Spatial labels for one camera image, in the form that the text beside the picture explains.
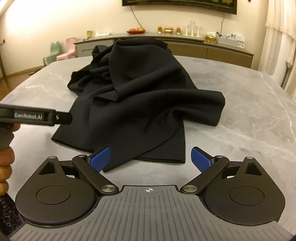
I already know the person's left hand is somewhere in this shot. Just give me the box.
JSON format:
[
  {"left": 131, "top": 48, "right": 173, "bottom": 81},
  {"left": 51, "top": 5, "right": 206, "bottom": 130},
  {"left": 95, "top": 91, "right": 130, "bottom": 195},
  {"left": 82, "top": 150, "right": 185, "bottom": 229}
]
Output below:
[{"left": 0, "top": 123, "right": 22, "bottom": 196}]

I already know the pink plastic chair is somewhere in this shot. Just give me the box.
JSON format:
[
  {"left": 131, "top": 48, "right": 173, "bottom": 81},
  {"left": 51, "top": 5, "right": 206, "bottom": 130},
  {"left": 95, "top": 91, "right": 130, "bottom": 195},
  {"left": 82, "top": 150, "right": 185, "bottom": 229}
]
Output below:
[{"left": 56, "top": 37, "right": 78, "bottom": 61}]

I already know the green plastic chair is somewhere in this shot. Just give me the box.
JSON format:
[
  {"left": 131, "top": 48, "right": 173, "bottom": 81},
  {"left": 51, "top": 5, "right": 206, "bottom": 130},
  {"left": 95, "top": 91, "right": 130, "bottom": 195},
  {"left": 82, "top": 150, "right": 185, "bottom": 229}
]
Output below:
[{"left": 43, "top": 41, "right": 61, "bottom": 67}]

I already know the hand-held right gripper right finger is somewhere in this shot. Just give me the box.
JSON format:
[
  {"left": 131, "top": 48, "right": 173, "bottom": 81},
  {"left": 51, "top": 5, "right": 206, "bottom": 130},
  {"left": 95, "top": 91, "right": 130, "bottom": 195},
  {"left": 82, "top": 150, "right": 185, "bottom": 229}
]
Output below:
[{"left": 179, "top": 147, "right": 264, "bottom": 196}]

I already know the grey low sideboard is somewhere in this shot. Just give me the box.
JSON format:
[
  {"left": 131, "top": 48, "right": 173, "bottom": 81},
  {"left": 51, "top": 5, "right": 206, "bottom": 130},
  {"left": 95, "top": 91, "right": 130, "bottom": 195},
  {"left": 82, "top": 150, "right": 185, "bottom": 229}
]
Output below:
[{"left": 73, "top": 32, "right": 254, "bottom": 69}]

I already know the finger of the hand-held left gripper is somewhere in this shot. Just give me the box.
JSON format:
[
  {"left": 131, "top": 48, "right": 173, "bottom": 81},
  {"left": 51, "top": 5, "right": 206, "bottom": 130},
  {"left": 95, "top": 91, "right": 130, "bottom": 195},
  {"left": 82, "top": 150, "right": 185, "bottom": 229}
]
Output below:
[{"left": 55, "top": 112, "right": 73, "bottom": 125}]

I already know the white lace cover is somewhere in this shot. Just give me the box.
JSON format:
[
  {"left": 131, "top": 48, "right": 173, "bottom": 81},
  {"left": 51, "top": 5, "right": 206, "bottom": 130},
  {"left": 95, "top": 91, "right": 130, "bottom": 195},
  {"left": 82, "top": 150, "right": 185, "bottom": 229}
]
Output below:
[{"left": 257, "top": 0, "right": 296, "bottom": 77}]

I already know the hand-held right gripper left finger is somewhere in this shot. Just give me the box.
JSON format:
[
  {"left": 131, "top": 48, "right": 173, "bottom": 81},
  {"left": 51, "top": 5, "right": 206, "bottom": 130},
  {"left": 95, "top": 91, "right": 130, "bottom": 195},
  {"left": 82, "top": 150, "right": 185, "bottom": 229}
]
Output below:
[{"left": 38, "top": 147, "right": 119, "bottom": 197}]

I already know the thin wall cable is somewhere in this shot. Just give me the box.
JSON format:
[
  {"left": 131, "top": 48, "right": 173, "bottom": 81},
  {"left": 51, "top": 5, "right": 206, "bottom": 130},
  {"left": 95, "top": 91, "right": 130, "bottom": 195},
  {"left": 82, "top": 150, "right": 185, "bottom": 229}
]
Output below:
[
  {"left": 130, "top": 5, "right": 144, "bottom": 29},
  {"left": 219, "top": 13, "right": 226, "bottom": 34}
]

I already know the black cloth garment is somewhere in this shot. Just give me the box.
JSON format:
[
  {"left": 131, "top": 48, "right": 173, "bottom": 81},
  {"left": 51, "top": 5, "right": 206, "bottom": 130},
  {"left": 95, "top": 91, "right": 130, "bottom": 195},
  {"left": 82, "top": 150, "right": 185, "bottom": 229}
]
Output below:
[{"left": 51, "top": 38, "right": 226, "bottom": 172}]

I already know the cream curtain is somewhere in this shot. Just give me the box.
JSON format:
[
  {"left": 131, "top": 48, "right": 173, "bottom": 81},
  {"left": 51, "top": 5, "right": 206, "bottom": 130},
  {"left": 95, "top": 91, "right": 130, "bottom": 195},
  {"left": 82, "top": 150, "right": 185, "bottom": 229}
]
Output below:
[{"left": 280, "top": 56, "right": 296, "bottom": 98}]

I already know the set of clear glasses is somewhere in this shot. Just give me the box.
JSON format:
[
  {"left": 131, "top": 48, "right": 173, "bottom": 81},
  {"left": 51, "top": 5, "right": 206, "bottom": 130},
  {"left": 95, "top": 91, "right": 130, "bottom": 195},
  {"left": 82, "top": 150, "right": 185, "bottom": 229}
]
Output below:
[{"left": 182, "top": 21, "right": 204, "bottom": 37}]

